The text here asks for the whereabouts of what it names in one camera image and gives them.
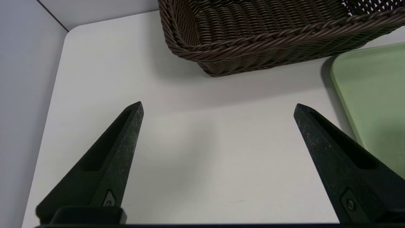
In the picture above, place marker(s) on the light green plastic tray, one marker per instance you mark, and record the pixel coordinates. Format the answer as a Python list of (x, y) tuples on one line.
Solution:
[(376, 101)]

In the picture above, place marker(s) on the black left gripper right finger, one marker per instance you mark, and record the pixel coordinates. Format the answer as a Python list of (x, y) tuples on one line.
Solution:
[(329, 164)]

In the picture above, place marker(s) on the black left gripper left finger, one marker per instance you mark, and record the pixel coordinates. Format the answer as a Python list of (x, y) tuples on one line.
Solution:
[(107, 164)]

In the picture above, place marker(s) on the dark brown wicker basket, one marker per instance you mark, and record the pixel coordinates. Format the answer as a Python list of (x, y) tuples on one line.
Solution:
[(253, 31)]

